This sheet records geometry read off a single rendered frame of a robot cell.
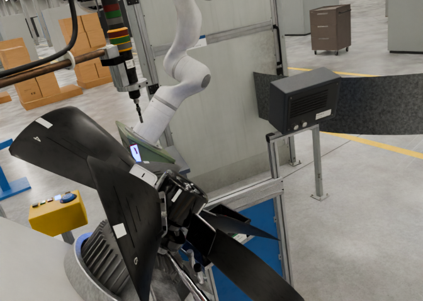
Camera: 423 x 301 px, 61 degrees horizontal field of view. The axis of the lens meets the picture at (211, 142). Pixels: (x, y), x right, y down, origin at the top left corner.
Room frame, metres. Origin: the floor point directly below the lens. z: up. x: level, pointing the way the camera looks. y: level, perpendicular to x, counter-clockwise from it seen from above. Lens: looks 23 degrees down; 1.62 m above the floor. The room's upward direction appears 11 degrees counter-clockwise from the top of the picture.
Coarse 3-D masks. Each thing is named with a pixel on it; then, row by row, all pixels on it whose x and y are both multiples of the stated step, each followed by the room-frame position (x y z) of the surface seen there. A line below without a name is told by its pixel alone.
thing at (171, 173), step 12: (168, 180) 0.69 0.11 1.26; (180, 180) 0.74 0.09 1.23; (168, 192) 0.67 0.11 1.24; (192, 192) 0.67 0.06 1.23; (204, 192) 0.74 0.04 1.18; (168, 204) 0.66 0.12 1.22; (180, 204) 0.66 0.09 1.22; (192, 204) 0.66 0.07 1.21; (168, 216) 0.65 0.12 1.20; (180, 216) 0.65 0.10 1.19; (168, 228) 0.66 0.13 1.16; (180, 228) 0.68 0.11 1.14; (168, 240) 0.63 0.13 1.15; (180, 240) 0.66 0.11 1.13
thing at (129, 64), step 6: (120, 54) 0.78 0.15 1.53; (126, 54) 0.78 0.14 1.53; (126, 60) 0.78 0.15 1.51; (132, 60) 0.79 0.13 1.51; (126, 66) 0.78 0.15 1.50; (132, 66) 0.78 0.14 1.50; (132, 72) 0.78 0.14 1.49; (132, 78) 0.78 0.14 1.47; (138, 90) 0.79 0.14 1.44; (132, 96) 0.78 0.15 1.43; (138, 96) 0.79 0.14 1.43
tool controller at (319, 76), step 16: (288, 80) 1.35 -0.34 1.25; (304, 80) 1.33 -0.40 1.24; (320, 80) 1.32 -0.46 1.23; (336, 80) 1.33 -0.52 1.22; (272, 96) 1.34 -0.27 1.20; (288, 96) 1.26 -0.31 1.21; (304, 96) 1.28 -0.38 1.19; (320, 96) 1.31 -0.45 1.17; (336, 96) 1.35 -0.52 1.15; (272, 112) 1.35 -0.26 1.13; (288, 112) 1.27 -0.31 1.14; (304, 112) 1.30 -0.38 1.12; (320, 112) 1.34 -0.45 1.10; (288, 128) 1.29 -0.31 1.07
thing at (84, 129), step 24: (48, 120) 0.77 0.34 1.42; (72, 120) 0.80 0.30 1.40; (24, 144) 0.69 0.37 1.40; (48, 144) 0.71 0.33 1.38; (72, 144) 0.73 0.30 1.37; (96, 144) 0.76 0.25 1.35; (120, 144) 0.78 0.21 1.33; (48, 168) 0.67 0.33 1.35; (72, 168) 0.69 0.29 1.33; (120, 168) 0.72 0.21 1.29
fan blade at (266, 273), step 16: (224, 240) 0.60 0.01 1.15; (208, 256) 0.63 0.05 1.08; (224, 256) 0.60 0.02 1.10; (240, 256) 0.57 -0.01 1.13; (256, 256) 0.52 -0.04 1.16; (224, 272) 0.61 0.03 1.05; (240, 272) 0.58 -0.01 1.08; (256, 272) 0.54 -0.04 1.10; (272, 272) 0.49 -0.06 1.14; (240, 288) 0.59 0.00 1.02; (256, 288) 0.55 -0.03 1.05; (272, 288) 0.52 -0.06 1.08; (288, 288) 0.46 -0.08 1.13
